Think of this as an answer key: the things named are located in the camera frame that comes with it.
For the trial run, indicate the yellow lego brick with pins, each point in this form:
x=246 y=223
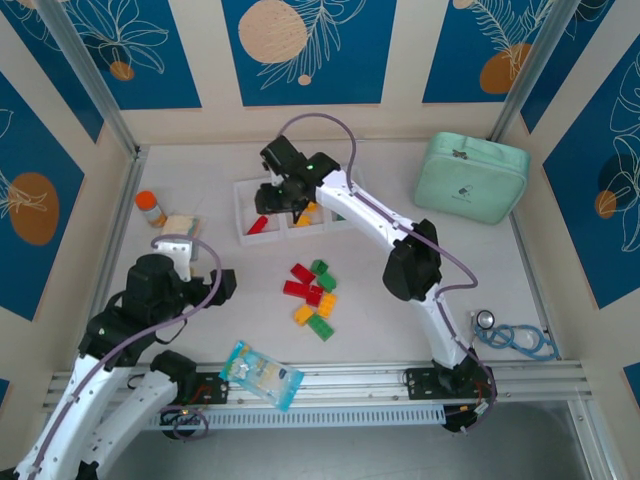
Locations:
x=303 y=315
x=304 y=222
x=327 y=305

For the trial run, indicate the yellow round lego piece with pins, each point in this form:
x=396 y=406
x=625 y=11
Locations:
x=312 y=206

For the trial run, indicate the red lego brick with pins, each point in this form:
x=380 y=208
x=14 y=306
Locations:
x=257 y=226
x=295 y=288
x=315 y=296
x=301 y=273

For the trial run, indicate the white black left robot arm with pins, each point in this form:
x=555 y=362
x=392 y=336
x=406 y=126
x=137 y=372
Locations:
x=145 y=400

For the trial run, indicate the white three-compartment tray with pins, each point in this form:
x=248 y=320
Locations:
x=250 y=200

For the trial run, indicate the beige sponge block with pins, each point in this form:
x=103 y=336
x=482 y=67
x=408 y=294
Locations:
x=182 y=225

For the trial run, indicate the orange-lid pill bottle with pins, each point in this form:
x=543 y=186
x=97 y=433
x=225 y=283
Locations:
x=150 y=207

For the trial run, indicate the blue white plastic packet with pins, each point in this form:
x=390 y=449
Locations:
x=260 y=372

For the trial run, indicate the mint green zip case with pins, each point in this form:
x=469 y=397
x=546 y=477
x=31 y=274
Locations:
x=470 y=175

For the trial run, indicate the blue stethoscope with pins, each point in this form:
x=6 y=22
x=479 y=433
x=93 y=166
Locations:
x=520 y=340

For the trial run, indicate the aluminium table side rail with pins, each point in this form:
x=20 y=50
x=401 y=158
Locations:
x=120 y=225
x=536 y=290

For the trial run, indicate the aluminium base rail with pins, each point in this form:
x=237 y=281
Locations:
x=350 y=382

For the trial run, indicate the aluminium frame post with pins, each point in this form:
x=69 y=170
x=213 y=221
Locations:
x=537 y=65
x=85 y=65

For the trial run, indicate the short aluminium frame leg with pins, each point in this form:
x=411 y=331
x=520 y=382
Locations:
x=582 y=440

